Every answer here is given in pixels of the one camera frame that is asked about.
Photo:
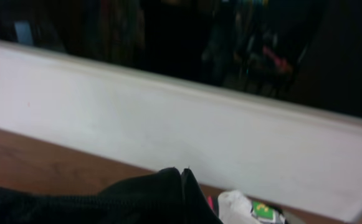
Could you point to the red and grey garment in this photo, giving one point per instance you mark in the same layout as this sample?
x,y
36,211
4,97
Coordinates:
x,y
211,203

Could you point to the white printed t-shirt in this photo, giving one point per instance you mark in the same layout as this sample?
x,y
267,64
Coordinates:
x,y
233,207

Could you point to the olive khaki garment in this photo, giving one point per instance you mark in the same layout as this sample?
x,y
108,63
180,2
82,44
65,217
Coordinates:
x,y
292,219

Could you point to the black t-shirt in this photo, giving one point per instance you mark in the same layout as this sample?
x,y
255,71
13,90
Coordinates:
x,y
168,196

